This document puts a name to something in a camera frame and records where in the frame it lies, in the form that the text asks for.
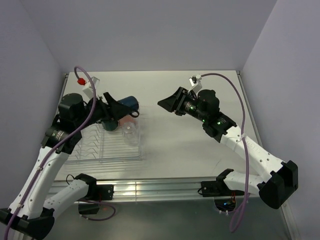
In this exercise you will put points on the pink plastic tumbler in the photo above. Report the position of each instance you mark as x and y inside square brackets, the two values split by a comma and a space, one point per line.
[127, 119]

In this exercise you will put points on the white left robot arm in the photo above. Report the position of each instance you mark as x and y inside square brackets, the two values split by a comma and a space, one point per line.
[31, 213]

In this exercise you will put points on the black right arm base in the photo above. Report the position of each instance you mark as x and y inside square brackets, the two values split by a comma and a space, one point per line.
[224, 198]

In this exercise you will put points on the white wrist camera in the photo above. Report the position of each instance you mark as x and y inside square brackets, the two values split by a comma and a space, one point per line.
[195, 82]
[87, 87]

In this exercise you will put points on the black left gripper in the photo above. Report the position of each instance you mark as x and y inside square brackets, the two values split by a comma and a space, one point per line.
[116, 109]

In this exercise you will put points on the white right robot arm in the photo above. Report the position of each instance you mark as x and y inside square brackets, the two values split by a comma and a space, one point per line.
[276, 180]

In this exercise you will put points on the dark green ceramic mug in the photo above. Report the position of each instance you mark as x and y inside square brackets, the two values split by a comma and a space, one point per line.
[109, 125]

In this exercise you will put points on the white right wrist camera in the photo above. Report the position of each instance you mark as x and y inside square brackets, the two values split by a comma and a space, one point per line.
[195, 82]

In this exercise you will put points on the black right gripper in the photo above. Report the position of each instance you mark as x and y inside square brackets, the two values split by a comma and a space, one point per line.
[175, 102]

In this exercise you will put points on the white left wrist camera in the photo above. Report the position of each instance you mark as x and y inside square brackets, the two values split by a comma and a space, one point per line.
[87, 87]

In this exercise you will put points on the dark blue ceramic cup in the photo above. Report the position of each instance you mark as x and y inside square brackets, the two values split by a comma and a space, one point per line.
[133, 104]

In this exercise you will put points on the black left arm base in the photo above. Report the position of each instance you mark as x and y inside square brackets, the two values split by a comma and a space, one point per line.
[95, 206]

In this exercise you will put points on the large clear glass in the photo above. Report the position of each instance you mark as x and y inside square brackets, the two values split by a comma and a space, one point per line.
[130, 133]

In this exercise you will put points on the aluminium front rail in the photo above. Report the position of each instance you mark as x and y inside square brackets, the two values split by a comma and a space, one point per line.
[141, 190]

